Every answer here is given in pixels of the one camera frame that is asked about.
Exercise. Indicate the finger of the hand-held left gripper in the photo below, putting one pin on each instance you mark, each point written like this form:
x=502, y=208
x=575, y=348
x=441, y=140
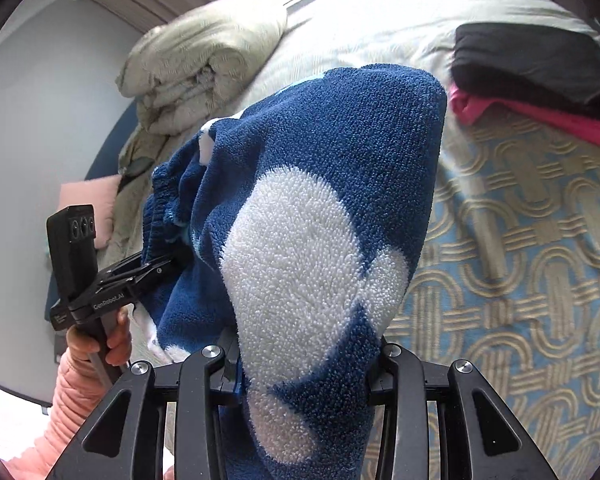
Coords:
x=140, y=285
x=130, y=267

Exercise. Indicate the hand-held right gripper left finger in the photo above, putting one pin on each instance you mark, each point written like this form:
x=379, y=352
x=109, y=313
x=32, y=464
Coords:
x=200, y=385

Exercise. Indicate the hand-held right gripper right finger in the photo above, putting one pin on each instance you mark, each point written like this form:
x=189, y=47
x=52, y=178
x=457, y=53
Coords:
x=405, y=385

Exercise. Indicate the blue star print fleece pants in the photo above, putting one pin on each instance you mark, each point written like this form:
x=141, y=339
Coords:
x=290, y=260

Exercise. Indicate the person's left forearm pink sleeve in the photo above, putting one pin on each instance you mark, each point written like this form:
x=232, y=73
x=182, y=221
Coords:
x=65, y=410

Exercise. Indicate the person's left hand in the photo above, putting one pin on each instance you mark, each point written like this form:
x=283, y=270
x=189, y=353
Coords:
x=122, y=340

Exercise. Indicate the pink pillow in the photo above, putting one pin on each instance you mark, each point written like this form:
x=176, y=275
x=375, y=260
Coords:
x=85, y=195

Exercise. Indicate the dark blue headboard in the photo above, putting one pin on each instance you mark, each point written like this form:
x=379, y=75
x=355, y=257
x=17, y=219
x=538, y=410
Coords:
x=112, y=145

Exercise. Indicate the patterned beige blue bedspread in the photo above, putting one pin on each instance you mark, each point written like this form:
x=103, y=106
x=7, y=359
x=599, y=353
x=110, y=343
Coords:
x=505, y=260

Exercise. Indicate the folded beige comforter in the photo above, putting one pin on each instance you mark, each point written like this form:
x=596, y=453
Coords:
x=200, y=60

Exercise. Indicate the folded pink cloth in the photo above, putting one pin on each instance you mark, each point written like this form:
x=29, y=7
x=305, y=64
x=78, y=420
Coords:
x=570, y=122

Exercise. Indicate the folded black cloth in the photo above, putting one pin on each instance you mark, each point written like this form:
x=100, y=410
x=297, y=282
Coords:
x=530, y=70

